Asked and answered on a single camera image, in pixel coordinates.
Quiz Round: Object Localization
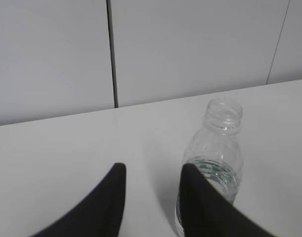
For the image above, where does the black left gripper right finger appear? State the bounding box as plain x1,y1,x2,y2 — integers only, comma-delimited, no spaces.
179,163,288,237

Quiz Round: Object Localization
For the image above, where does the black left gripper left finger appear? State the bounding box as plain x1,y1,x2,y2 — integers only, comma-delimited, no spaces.
34,163,126,237

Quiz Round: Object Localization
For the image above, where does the clear green-label water bottle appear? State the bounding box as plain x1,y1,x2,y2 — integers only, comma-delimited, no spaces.
175,98,244,235

